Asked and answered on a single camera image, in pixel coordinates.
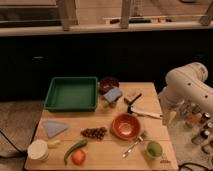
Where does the spice jar rack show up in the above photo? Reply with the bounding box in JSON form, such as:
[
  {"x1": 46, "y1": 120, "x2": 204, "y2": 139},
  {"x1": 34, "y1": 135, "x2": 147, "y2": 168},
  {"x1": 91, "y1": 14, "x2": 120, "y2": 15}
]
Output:
[{"x1": 184, "y1": 103, "x2": 213, "y2": 154}]

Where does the green plastic tray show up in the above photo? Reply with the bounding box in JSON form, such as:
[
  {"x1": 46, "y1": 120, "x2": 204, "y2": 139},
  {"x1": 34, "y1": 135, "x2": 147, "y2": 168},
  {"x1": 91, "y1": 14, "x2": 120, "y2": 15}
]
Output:
[{"x1": 44, "y1": 77, "x2": 98, "y2": 112}]

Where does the metal spoon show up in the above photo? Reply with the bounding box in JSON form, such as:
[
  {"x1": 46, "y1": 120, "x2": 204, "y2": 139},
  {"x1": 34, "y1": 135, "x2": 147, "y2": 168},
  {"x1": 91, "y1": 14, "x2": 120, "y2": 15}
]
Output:
[{"x1": 122, "y1": 135, "x2": 144, "y2": 158}]

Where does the blue triangular cloth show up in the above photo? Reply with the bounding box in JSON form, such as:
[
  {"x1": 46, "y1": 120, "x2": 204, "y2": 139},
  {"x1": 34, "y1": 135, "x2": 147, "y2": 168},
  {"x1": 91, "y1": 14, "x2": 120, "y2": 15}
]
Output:
[{"x1": 42, "y1": 120, "x2": 69, "y2": 138}]

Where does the orange tomato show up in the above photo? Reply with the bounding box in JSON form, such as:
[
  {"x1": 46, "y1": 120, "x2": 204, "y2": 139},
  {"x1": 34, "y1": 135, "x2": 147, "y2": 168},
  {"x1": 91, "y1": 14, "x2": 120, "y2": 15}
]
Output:
[{"x1": 71, "y1": 149, "x2": 86, "y2": 165}]

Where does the green cup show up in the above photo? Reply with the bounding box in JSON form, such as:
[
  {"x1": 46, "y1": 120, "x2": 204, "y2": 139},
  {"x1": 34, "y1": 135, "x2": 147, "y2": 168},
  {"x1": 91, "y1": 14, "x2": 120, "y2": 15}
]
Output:
[{"x1": 145, "y1": 141, "x2": 163, "y2": 159}]

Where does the small yellow piece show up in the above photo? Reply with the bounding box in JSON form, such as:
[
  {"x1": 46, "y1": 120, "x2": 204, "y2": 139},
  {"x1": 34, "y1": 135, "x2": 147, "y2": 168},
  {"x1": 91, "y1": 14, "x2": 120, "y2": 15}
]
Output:
[{"x1": 47, "y1": 140, "x2": 61, "y2": 148}]

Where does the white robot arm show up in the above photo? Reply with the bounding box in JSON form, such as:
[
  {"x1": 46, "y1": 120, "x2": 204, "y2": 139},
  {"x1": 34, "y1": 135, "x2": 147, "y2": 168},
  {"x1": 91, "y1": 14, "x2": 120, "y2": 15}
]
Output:
[{"x1": 158, "y1": 62, "x2": 213, "y2": 125}]

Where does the dark red bowl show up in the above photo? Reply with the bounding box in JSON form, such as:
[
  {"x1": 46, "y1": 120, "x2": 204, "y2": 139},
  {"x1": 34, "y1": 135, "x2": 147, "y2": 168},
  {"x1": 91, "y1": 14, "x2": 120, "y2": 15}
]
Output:
[{"x1": 99, "y1": 77, "x2": 119, "y2": 94}]

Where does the brown black brush block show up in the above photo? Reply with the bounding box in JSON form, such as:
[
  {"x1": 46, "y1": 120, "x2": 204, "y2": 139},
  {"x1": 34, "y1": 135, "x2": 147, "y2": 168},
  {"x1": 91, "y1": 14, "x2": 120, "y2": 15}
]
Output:
[{"x1": 124, "y1": 91, "x2": 142, "y2": 104}]

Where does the orange bowl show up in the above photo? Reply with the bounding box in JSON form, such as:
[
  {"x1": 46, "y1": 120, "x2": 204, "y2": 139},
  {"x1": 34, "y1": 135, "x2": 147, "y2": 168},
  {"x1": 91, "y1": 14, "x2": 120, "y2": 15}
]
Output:
[{"x1": 110, "y1": 113, "x2": 141, "y2": 141}]

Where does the bunch of dark grapes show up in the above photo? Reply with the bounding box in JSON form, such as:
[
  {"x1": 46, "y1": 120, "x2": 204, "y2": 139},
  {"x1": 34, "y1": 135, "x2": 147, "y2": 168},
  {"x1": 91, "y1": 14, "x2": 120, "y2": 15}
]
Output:
[{"x1": 81, "y1": 127, "x2": 107, "y2": 140}]

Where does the blue sponge block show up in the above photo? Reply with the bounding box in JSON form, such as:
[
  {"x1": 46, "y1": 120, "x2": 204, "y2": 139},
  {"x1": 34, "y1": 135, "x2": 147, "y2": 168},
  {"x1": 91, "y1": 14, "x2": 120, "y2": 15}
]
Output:
[{"x1": 103, "y1": 87, "x2": 122, "y2": 103}]

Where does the green chili pepper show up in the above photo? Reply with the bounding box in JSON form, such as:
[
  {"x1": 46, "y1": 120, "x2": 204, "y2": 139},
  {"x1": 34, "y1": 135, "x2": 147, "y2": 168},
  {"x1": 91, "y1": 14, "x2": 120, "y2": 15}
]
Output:
[{"x1": 64, "y1": 139, "x2": 88, "y2": 165}]

